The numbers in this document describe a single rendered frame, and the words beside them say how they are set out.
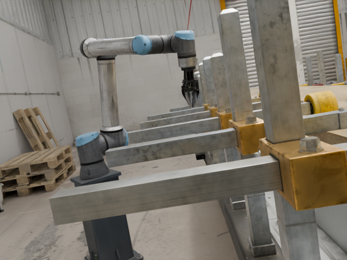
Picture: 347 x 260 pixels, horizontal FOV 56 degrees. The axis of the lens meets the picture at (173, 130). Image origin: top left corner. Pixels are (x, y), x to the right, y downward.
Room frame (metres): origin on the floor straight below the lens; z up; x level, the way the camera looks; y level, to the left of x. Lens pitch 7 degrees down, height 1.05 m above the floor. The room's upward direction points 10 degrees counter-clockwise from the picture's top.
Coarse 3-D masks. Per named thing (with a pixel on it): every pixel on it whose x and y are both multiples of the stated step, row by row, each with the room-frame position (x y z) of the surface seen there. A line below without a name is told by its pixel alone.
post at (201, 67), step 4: (200, 64) 1.35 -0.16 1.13; (200, 68) 1.35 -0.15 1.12; (200, 72) 1.35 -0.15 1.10; (200, 76) 1.35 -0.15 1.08; (204, 76) 1.35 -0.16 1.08; (204, 80) 1.35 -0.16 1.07; (204, 84) 1.35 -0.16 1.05; (204, 88) 1.35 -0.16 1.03; (204, 92) 1.35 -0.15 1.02; (204, 96) 1.35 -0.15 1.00; (204, 100) 1.35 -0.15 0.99; (208, 100) 1.35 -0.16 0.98; (212, 152) 1.37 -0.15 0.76; (216, 152) 1.35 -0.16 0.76; (216, 156) 1.35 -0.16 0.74; (216, 160) 1.35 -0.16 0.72
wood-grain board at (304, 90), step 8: (256, 88) 3.96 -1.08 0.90; (304, 88) 2.35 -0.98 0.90; (312, 88) 2.19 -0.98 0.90; (320, 88) 2.06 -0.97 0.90; (328, 88) 1.94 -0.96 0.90; (336, 88) 1.84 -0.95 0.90; (344, 88) 1.75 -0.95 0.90; (304, 96) 1.67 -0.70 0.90; (336, 96) 1.40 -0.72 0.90; (344, 96) 1.34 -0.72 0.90; (344, 104) 1.10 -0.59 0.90; (320, 136) 0.74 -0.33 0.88; (328, 136) 0.70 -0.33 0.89; (336, 136) 0.66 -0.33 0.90; (344, 136) 0.63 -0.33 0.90
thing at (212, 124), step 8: (304, 104) 0.80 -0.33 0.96; (256, 112) 0.81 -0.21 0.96; (304, 112) 0.80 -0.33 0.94; (200, 120) 0.82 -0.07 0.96; (208, 120) 0.81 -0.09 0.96; (216, 120) 0.81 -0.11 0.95; (152, 128) 0.82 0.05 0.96; (160, 128) 0.82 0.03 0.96; (168, 128) 0.82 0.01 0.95; (176, 128) 0.82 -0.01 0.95; (184, 128) 0.82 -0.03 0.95; (192, 128) 0.82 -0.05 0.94; (200, 128) 0.82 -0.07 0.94; (208, 128) 0.81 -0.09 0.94; (216, 128) 0.81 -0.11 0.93; (128, 136) 0.82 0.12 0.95; (136, 136) 0.82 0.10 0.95; (144, 136) 0.82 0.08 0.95; (152, 136) 0.82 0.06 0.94; (160, 136) 0.82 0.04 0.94; (168, 136) 0.82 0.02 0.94; (176, 136) 0.82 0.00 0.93
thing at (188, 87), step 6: (186, 72) 1.55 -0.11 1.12; (192, 72) 1.58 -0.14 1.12; (186, 78) 1.56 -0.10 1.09; (192, 78) 1.58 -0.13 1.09; (186, 84) 1.58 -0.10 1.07; (192, 84) 1.58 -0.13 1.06; (198, 84) 1.56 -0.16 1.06; (186, 90) 1.58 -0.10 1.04; (192, 90) 1.57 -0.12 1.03; (198, 90) 1.57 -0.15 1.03
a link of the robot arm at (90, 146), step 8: (80, 136) 2.03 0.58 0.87; (88, 136) 1.98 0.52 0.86; (96, 136) 2.01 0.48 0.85; (104, 136) 2.07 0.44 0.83; (80, 144) 1.98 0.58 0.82; (88, 144) 1.98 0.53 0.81; (96, 144) 2.00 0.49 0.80; (104, 144) 2.04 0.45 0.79; (80, 152) 1.99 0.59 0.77; (88, 152) 1.97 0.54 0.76; (96, 152) 1.99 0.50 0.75; (104, 152) 2.05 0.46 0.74; (80, 160) 2.00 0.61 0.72; (88, 160) 1.97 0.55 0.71; (96, 160) 1.99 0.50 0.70
